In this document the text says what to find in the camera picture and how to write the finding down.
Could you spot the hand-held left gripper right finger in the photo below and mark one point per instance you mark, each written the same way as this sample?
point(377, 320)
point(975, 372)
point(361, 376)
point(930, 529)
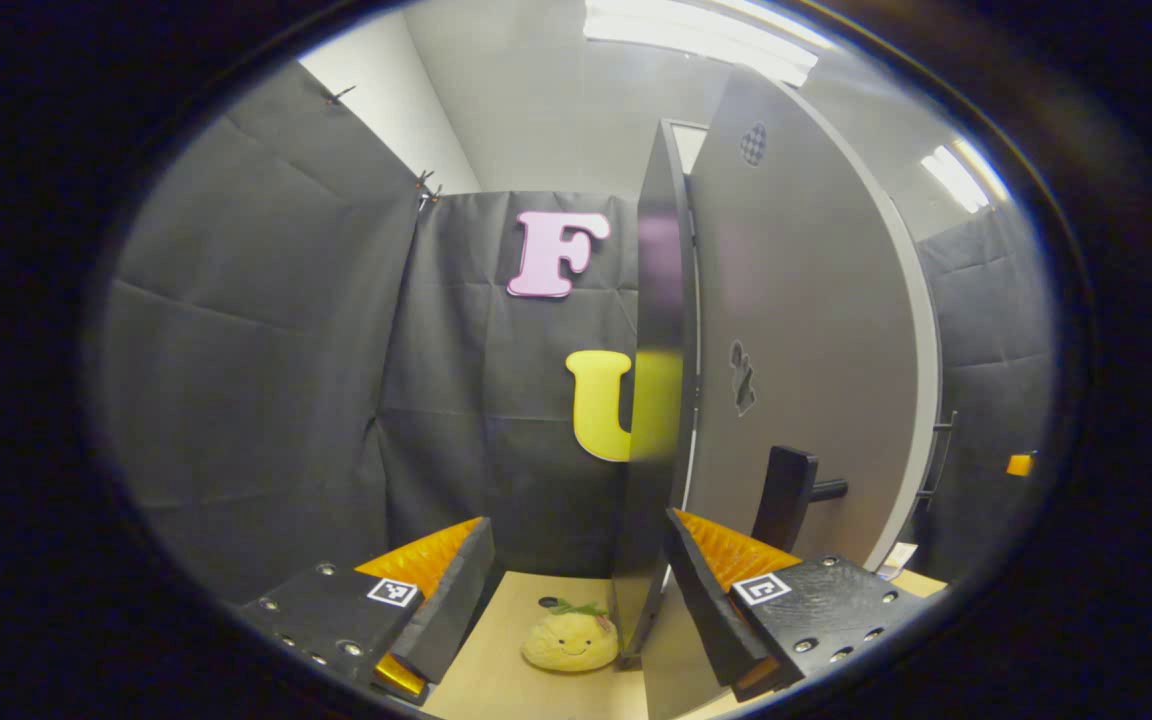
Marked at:
point(706, 610)

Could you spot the yellow plush toy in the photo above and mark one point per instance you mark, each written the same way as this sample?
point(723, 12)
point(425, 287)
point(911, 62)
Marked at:
point(571, 645)

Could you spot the ceiling light panel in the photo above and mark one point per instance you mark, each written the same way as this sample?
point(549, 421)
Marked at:
point(966, 175)
point(696, 35)

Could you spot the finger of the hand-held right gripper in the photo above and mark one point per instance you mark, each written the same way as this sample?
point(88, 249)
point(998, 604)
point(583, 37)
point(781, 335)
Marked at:
point(1020, 464)

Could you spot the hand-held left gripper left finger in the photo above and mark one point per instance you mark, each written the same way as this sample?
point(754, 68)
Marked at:
point(456, 600)

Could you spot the white book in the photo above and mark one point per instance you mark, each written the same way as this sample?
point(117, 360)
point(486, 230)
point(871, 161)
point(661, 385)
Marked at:
point(899, 560)

